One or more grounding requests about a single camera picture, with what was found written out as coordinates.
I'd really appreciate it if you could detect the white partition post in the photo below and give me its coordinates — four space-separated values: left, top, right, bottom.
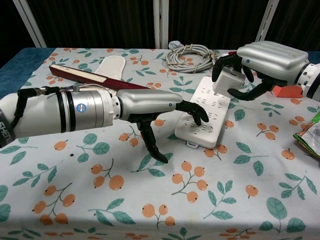
152 0 169 49
14 0 48 49
254 0 285 42

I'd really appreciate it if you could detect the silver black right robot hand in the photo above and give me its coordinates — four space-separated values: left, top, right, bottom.
211 41 310 102

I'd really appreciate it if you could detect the white power adapter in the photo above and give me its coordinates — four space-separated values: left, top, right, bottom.
214 65 246 96

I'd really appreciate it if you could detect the white power strip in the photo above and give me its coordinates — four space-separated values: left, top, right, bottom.
174 76 232 150

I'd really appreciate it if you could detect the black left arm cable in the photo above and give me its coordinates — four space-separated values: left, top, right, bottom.
11 85 61 127

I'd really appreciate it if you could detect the white shoe insole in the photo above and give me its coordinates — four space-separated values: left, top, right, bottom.
94 55 127 82

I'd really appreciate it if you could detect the orange cube block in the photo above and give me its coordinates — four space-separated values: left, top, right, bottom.
272 84 304 99

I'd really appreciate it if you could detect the coiled grey power cable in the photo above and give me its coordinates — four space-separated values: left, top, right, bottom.
165 41 220 74

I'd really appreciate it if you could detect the dark red folded fan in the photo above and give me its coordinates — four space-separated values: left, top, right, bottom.
48 63 151 91

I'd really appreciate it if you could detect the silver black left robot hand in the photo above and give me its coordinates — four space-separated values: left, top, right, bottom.
111 88 210 165

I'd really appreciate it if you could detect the green snack bag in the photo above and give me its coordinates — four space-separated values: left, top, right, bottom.
292 120 320 161

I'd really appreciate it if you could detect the black pleated curtain panel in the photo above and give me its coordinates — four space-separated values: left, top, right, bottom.
26 0 156 49
167 0 275 50
266 0 320 53
0 0 34 69

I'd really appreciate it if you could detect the floral fruit print tablecloth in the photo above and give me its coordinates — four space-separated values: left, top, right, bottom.
0 47 320 240

